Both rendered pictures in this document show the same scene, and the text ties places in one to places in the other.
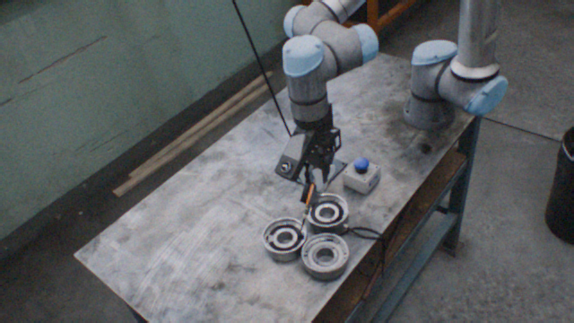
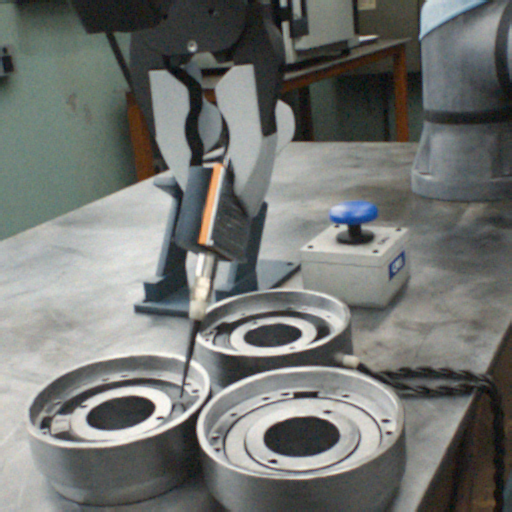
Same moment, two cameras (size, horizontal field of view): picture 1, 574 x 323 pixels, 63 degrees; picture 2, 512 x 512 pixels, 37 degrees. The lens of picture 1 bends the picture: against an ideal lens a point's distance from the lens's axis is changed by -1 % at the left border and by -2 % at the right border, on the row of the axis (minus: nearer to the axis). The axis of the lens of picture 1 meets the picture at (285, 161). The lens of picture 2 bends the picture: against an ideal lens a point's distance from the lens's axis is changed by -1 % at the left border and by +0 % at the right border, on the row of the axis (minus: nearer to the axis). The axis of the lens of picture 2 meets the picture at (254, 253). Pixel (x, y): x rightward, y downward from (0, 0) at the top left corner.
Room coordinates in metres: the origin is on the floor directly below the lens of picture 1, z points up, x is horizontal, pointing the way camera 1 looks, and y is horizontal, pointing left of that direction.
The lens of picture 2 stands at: (0.32, 0.05, 1.04)
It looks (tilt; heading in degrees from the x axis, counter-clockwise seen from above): 19 degrees down; 345
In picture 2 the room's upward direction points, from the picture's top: 6 degrees counter-clockwise
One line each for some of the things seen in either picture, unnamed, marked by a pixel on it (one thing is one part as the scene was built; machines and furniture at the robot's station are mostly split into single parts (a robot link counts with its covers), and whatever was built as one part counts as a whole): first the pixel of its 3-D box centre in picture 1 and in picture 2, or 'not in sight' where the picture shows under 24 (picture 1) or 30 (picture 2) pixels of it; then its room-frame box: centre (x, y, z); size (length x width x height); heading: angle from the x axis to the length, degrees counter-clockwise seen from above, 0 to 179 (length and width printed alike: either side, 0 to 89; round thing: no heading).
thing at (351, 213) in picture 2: (360, 168); (354, 233); (0.87, -0.19, 0.85); 0.04 x 0.04 x 0.05
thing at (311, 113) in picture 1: (308, 103); not in sight; (0.77, -0.06, 1.15); 0.08 x 0.08 x 0.05
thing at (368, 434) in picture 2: (326, 257); (303, 450); (0.64, -0.05, 0.82); 0.08 x 0.08 x 0.02
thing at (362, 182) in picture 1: (362, 174); (359, 259); (0.88, -0.19, 0.82); 0.08 x 0.07 x 0.05; 134
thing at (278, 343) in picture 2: (326, 214); (274, 346); (0.76, -0.08, 0.82); 0.10 x 0.10 x 0.04
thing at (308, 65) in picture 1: (306, 69); not in sight; (0.77, -0.07, 1.23); 0.09 x 0.08 x 0.11; 116
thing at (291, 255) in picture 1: (285, 240); (123, 425); (0.71, 0.03, 0.82); 0.10 x 0.10 x 0.04
